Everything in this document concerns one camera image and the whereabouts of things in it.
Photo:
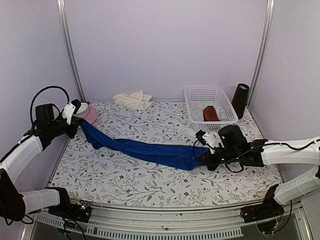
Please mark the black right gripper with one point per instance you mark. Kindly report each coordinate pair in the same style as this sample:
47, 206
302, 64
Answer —
211, 165

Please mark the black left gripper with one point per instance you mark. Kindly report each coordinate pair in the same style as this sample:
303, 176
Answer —
76, 122

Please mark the blue microfibre towel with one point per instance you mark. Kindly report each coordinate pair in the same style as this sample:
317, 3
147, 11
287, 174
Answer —
176, 156

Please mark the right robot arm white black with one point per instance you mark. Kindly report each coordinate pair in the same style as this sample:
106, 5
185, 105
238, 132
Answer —
299, 162

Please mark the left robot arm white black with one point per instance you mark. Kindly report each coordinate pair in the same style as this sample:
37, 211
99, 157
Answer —
14, 205

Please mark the clear plastic item in basket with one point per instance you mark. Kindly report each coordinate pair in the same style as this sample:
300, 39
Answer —
221, 114

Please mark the white teacup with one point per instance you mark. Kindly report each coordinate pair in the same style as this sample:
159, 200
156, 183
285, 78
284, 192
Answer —
83, 110

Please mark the red-brown rolled towel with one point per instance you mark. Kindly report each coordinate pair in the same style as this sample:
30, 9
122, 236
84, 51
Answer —
209, 114

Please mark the pink saucer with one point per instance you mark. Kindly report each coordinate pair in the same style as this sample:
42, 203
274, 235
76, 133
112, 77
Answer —
89, 114

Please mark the dark brown cylinder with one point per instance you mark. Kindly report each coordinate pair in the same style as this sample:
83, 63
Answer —
239, 99

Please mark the white perforated plastic basket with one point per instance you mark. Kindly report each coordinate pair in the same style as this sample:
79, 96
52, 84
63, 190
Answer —
198, 98

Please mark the cream crumpled cloth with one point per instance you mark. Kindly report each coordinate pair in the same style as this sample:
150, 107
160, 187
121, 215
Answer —
137, 100

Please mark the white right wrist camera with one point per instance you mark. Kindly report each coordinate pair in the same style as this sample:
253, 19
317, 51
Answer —
209, 139

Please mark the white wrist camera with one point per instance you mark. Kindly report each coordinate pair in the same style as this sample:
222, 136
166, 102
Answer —
209, 139
69, 110

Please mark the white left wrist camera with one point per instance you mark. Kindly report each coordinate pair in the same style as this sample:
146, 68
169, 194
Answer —
69, 110

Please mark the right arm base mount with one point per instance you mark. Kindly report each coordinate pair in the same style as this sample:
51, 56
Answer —
258, 212

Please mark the aluminium front rail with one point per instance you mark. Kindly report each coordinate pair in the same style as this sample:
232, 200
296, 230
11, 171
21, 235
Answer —
195, 223

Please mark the right aluminium frame post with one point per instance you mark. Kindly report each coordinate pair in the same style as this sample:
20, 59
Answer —
270, 4

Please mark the aluminium frame post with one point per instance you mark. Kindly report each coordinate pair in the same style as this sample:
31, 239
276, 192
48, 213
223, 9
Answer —
270, 4
69, 48

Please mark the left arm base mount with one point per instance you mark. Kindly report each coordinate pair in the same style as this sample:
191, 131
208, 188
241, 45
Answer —
79, 211

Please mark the left aluminium frame post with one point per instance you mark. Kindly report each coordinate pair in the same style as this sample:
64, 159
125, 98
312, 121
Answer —
69, 48

